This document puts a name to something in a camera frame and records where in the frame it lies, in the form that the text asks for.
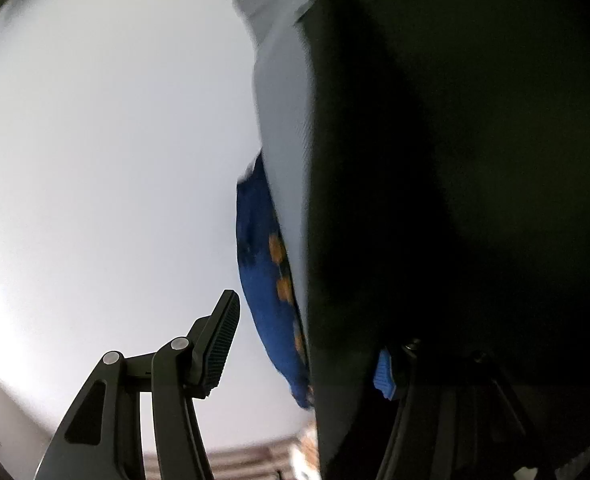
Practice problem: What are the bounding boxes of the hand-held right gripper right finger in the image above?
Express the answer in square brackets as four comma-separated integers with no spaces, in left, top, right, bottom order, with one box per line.
[372,337,557,480]

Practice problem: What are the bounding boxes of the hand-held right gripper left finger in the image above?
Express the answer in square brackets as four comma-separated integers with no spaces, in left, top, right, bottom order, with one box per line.
[35,289,241,480]

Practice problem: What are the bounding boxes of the black pants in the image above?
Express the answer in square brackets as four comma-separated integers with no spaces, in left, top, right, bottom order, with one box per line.
[302,0,590,480]

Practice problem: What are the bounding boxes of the blue blanket with orange print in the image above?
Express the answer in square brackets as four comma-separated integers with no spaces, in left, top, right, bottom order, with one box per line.
[236,152,316,409]

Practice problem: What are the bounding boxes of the grey mesh mattress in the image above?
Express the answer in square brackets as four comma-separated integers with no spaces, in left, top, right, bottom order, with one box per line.
[227,0,326,476]

